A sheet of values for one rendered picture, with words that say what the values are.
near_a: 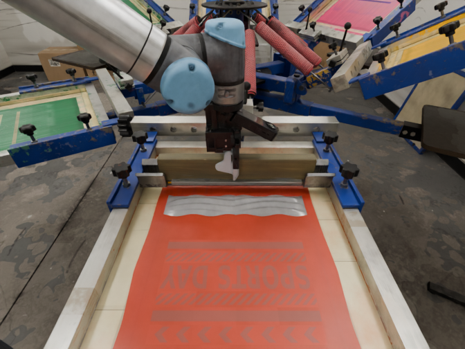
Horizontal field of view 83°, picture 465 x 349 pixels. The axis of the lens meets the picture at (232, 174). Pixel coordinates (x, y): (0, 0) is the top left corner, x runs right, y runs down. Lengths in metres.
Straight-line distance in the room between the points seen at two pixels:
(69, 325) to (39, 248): 1.64
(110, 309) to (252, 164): 0.43
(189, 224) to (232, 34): 0.42
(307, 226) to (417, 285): 1.36
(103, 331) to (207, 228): 0.28
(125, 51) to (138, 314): 0.43
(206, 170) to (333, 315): 0.42
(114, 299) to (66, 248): 1.52
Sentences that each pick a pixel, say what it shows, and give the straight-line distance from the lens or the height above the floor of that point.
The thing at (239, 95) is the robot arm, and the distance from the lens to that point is 0.57.
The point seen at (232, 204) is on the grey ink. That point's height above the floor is 0.96.
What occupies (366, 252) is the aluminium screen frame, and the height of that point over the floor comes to 0.99.
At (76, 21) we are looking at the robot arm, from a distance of 0.38.
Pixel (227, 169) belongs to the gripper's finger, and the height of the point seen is 1.04.
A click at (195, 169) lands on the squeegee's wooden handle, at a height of 1.03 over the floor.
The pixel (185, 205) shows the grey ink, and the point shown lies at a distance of 0.68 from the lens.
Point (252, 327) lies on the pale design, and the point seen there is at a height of 0.96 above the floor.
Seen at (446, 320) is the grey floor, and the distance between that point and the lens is 1.92.
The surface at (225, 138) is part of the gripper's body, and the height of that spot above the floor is 1.13.
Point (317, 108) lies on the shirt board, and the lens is 1.32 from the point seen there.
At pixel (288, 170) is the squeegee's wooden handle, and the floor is 1.02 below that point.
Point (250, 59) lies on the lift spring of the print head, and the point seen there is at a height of 1.15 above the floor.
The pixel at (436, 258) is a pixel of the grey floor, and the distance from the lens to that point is 2.15.
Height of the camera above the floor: 1.44
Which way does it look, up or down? 39 degrees down
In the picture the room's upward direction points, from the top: straight up
